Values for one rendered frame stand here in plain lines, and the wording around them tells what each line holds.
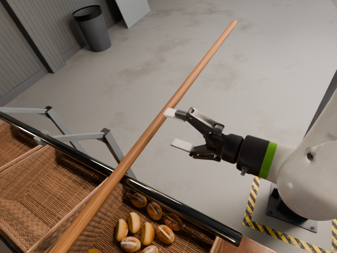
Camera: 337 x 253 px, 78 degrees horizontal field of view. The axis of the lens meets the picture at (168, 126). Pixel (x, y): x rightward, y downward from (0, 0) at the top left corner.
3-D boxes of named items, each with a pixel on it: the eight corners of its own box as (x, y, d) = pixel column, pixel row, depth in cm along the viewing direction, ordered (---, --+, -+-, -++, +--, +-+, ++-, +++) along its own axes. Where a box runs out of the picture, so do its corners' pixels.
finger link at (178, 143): (193, 144, 65) (194, 145, 66) (174, 137, 68) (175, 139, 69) (189, 151, 63) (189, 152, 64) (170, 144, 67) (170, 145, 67)
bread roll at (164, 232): (178, 236, 98) (176, 233, 94) (169, 248, 95) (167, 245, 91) (163, 222, 103) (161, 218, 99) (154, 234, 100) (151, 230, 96)
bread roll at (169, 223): (161, 222, 103) (159, 218, 99) (169, 211, 106) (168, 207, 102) (177, 235, 98) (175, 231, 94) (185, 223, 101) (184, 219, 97)
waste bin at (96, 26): (100, 40, 427) (85, 5, 379) (119, 41, 406) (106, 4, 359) (83, 52, 399) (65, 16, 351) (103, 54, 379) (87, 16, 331)
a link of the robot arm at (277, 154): (320, 198, 50) (336, 154, 48) (332, 217, 39) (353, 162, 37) (259, 175, 56) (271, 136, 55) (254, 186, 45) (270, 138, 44)
